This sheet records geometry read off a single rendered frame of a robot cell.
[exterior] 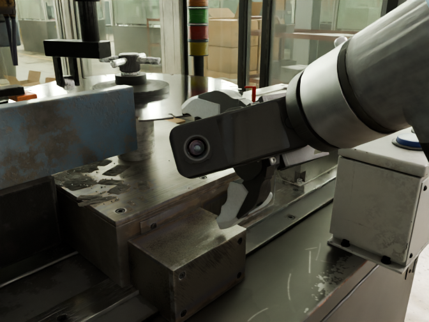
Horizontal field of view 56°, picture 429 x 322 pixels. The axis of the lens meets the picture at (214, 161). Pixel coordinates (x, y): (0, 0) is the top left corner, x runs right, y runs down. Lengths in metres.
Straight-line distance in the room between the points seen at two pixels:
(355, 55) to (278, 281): 0.33
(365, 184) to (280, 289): 0.17
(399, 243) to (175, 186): 0.29
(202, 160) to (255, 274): 0.25
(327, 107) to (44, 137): 0.22
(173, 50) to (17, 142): 0.91
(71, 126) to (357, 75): 0.23
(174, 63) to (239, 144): 0.90
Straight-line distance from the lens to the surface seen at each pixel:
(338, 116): 0.29
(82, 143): 0.37
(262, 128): 0.33
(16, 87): 0.53
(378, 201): 0.55
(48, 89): 0.67
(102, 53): 0.53
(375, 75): 0.27
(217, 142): 0.33
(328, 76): 0.29
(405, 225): 0.55
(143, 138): 0.61
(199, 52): 0.87
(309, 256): 0.58
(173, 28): 1.21
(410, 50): 0.26
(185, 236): 0.47
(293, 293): 0.51
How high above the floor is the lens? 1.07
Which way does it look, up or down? 21 degrees down
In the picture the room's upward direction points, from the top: straight up
